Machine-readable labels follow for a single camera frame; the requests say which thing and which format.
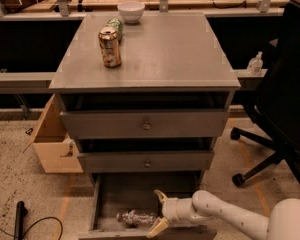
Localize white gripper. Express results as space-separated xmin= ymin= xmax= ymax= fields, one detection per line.
xmin=146 ymin=189 xmax=192 ymax=238

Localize clear plastic water bottle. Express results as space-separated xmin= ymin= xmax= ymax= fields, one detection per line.
xmin=116 ymin=209 xmax=157 ymax=227

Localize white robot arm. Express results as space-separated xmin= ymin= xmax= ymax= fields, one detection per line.
xmin=147 ymin=190 xmax=300 ymax=240

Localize grey bottom drawer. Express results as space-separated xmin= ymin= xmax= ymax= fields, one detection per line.
xmin=78 ymin=172 xmax=216 ymax=240

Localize grey drawer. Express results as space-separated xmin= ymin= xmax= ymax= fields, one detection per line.
xmin=77 ymin=151 xmax=214 ymax=173
xmin=78 ymin=172 xmax=216 ymax=240
xmin=60 ymin=110 xmax=228 ymax=139

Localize grey middle drawer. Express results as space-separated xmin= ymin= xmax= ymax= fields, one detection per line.
xmin=77 ymin=151 xmax=214 ymax=173

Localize grey top drawer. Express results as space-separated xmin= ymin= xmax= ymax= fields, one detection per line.
xmin=60 ymin=110 xmax=228 ymax=139

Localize grey drawer cabinet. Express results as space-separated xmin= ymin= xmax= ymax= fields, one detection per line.
xmin=48 ymin=11 xmax=242 ymax=240

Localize hand sanitizer pump bottle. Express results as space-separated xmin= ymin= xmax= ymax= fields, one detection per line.
xmin=247 ymin=51 xmax=263 ymax=75

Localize black cylindrical tool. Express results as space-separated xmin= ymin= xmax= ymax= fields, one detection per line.
xmin=14 ymin=201 xmax=27 ymax=240

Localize black office chair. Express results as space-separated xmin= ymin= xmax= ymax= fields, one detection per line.
xmin=230 ymin=0 xmax=300 ymax=187

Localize gold soda can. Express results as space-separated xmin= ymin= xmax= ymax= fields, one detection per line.
xmin=98 ymin=26 xmax=121 ymax=68

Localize green soda can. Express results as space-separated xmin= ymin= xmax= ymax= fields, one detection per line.
xmin=106 ymin=17 xmax=123 ymax=40

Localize white ceramic bowl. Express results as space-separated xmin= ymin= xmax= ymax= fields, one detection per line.
xmin=117 ymin=1 xmax=145 ymax=23

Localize black floor cable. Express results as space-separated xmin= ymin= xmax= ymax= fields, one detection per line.
xmin=0 ymin=216 xmax=64 ymax=240

